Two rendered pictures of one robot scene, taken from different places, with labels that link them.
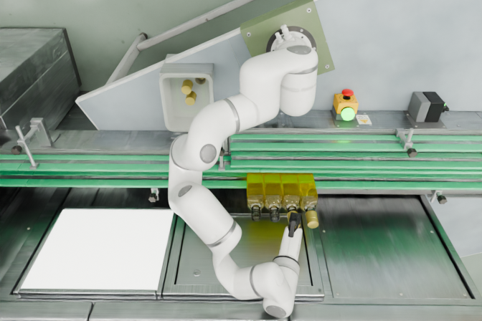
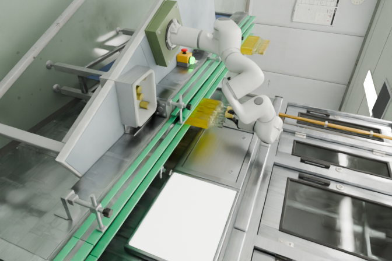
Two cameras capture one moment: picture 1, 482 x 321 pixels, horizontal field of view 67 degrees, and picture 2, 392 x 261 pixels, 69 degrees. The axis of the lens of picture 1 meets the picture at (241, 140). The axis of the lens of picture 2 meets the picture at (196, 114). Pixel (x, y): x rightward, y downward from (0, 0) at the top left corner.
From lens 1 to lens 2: 122 cm
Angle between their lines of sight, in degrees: 56
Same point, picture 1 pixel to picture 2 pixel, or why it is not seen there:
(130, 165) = (147, 163)
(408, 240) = not seen: hidden behind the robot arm
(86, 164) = (126, 189)
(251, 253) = (226, 147)
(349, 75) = not seen: hidden behind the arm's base
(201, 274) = (232, 170)
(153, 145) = (135, 145)
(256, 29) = (161, 27)
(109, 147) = (118, 170)
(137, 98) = (103, 122)
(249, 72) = (237, 32)
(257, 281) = (278, 124)
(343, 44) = not seen: hidden behind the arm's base
